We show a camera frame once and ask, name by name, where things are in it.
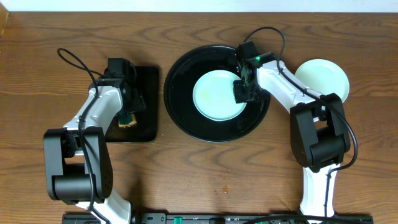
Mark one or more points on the round black tray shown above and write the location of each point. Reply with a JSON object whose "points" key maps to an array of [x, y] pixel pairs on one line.
{"points": [[178, 96]]}

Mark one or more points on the light blue plate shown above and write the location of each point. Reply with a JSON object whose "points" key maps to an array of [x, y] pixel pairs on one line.
{"points": [[324, 76], [213, 96]]}

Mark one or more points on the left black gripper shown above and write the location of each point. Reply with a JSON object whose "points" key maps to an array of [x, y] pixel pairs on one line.
{"points": [[134, 106]]}

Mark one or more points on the rectangular black tray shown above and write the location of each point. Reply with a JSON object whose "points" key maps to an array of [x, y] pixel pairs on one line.
{"points": [[145, 129]]}

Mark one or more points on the green yellow sponge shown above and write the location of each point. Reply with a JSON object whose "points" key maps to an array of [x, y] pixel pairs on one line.
{"points": [[127, 121]]}

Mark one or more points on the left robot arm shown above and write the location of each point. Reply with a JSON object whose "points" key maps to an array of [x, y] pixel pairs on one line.
{"points": [[77, 162]]}

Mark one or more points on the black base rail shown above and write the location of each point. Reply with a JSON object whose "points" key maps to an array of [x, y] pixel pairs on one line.
{"points": [[161, 218]]}

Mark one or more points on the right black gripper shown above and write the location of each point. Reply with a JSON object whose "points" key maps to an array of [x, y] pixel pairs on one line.
{"points": [[239, 97]]}

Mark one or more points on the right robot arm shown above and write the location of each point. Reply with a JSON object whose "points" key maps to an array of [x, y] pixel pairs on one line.
{"points": [[319, 136]]}

